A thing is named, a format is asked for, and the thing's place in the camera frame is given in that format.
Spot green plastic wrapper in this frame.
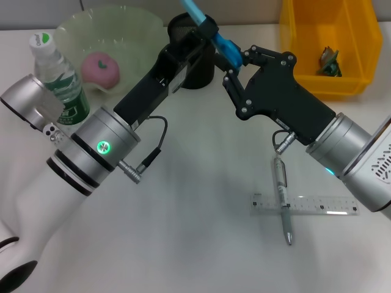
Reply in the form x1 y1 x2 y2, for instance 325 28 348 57
316 45 343 77

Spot clear green-label water bottle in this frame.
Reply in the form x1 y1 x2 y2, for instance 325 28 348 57
29 32 92 126

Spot black mesh pen holder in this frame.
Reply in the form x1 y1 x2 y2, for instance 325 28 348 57
167 15 218 90

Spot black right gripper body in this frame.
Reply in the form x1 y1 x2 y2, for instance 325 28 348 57
235 51 337 147

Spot grey click pen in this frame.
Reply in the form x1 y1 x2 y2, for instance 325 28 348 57
274 157 294 247

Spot yellow plastic bin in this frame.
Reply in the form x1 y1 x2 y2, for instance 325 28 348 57
278 0 384 100

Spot blue capped scissors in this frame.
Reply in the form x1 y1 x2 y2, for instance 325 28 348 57
178 0 245 73

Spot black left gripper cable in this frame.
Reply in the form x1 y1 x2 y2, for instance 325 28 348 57
117 115 169 186

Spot transparent plastic ruler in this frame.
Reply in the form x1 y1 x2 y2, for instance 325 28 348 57
249 191 359 216

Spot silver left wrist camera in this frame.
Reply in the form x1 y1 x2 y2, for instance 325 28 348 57
0 74 70 144

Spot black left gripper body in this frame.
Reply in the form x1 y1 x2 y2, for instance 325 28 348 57
112 29 212 131

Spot translucent green fruit bowl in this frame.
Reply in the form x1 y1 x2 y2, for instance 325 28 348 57
54 5 172 95

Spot right gripper cable with plug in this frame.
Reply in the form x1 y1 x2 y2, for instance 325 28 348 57
272 129 298 153

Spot pink toy peach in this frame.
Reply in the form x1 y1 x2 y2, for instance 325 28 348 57
81 51 120 90

